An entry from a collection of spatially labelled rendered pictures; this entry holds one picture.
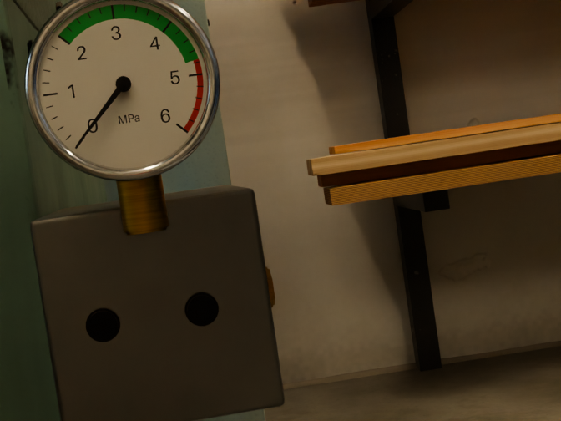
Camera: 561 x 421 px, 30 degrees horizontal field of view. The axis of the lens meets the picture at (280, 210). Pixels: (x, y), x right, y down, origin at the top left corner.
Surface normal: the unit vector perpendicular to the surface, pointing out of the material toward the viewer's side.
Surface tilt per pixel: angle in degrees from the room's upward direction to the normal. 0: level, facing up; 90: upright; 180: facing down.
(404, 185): 91
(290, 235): 90
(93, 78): 90
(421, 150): 89
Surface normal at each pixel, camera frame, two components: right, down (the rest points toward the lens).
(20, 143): 0.49, -0.03
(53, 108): 0.12, 0.04
